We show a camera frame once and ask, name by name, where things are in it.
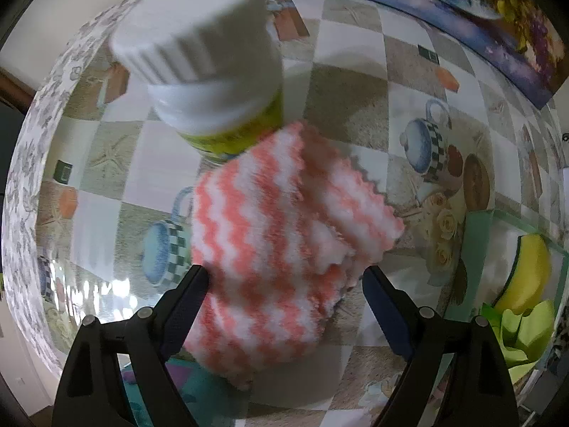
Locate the teal embossed case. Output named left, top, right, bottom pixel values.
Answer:
left=120, top=354, right=250, bottom=427

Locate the white pill bottle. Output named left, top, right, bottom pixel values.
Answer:
left=109, top=0, right=283, bottom=163

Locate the patterned tablecloth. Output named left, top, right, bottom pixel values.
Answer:
left=3, top=0, right=568, bottom=426

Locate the lime green cloth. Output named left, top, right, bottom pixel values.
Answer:
left=480, top=300, right=555, bottom=385

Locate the green yellow scrub sponge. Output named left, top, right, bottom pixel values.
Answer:
left=494, top=233, right=552, bottom=315

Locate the pink white zigzag cloth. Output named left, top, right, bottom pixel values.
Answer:
left=184, top=121, right=405, bottom=390

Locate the teal rimmed white tray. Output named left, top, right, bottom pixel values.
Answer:
left=445, top=209, right=568, bottom=389

